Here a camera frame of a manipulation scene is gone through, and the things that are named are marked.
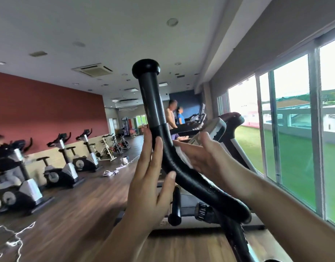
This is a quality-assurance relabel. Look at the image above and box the grey elliptical console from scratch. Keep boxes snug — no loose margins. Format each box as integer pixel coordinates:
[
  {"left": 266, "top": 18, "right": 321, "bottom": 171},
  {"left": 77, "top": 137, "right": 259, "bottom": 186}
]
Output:
[{"left": 188, "top": 117, "right": 227, "bottom": 146}]

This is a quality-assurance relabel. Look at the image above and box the person's right hand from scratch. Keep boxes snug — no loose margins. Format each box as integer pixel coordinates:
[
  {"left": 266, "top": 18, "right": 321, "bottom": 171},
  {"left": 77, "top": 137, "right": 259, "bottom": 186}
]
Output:
[{"left": 180, "top": 131, "right": 256, "bottom": 200}]

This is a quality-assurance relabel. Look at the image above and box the black elliptical handlebar with dark red tip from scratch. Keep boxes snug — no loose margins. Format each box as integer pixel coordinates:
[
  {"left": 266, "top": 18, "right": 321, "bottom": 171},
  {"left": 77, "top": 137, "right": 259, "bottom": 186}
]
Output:
[{"left": 219, "top": 112, "right": 258, "bottom": 173}]

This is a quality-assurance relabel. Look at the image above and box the black curved elliptical handlebar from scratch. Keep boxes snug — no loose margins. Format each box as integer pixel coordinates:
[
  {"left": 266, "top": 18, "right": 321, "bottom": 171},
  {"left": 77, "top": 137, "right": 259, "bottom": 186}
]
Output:
[{"left": 132, "top": 59, "right": 259, "bottom": 262}]

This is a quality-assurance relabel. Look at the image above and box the tangled white cord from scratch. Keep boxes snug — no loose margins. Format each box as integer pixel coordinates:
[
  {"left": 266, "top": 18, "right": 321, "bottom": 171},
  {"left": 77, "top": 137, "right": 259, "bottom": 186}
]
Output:
[{"left": 0, "top": 221, "right": 37, "bottom": 262}]

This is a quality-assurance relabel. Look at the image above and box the person's left forearm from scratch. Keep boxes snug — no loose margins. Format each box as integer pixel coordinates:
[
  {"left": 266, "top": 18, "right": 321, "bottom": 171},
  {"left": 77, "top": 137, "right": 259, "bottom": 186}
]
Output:
[{"left": 92, "top": 215, "right": 157, "bottom": 262}]

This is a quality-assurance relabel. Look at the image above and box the black short fixed handle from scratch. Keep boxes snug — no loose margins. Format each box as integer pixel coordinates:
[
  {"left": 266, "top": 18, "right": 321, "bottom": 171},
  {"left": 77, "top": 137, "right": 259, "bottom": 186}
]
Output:
[{"left": 168, "top": 185, "right": 182, "bottom": 226}]

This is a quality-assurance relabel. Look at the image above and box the black and silver exercise bike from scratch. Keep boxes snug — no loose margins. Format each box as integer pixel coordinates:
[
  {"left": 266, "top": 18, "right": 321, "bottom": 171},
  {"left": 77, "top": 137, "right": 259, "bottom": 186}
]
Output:
[
  {"left": 36, "top": 132, "right": 86, "bottom": 189},
  {"left": 0, "top": 138, "right": 55, "bottom": 216},
  {"left": 66, "top": 128, "right": 103, "bottom": 173}
]

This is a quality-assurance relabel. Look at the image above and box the black treadmill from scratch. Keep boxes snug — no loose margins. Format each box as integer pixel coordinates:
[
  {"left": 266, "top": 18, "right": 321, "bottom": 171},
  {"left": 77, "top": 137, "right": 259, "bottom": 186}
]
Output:
[{"left": 170, "top": 104, "right": 207, "bottom": 140}]

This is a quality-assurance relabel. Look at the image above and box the aluminium frame sliding window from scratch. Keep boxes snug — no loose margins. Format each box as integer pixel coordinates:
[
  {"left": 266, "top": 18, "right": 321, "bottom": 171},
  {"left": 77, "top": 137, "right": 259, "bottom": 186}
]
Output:
[{"left": 216, "top": 23, "right": 335, "bottom": 231}]

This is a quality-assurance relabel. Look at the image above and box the black ribbed adjustment knob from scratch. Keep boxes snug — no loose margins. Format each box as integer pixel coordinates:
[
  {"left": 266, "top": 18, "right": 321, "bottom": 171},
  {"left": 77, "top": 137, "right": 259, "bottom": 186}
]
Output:
[{"left": 195, "top": 202, "right": 212, "bottom": 223}]

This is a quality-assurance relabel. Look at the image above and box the dark frame spin bike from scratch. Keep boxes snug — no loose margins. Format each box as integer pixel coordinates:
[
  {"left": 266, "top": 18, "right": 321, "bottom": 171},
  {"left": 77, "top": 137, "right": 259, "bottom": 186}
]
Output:
[{"left": 110, "top": 132, "right": 131, "bottom": 151}]

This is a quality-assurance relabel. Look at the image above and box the white cable on floor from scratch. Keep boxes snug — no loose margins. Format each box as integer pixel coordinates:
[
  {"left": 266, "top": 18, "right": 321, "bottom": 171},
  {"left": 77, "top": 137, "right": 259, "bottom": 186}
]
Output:
[{"left": 103, "top": 155, "right": 141, "bottom": 178}]

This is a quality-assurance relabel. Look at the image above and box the person's left hand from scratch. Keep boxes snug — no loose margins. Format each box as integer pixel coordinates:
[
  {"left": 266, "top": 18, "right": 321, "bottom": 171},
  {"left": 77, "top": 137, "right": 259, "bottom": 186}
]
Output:
[{"left": 126, "top": 128, "right": 177, "bottom": 234}]

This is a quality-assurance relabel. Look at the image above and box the white cleaning cloth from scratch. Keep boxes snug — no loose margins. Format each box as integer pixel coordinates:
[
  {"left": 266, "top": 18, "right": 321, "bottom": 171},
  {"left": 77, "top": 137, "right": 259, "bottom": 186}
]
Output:
[{"left": 173, "top": 139, "right": 197, "bottom": 170}]

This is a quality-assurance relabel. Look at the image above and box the ceiling cassette air conditioner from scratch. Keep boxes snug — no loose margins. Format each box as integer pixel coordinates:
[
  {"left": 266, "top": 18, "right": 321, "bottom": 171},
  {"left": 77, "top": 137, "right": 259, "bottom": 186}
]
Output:
[{"left": 71, "top": 63, "right": 114, "bottom": 78}]

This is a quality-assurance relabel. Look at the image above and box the person's right forearm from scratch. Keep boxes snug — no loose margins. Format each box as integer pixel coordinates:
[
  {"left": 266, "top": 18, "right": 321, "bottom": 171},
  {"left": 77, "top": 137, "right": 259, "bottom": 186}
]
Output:
[{"left": 238, "top": 172, "right": 335, "bottom": 262}]

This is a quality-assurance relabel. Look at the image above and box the white frame spin bike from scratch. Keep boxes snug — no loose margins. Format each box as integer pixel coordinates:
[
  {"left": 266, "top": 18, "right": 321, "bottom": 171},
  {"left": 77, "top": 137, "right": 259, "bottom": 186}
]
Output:
[{"left": 89, "top": 133, "right": 118, "bottom": 163}]

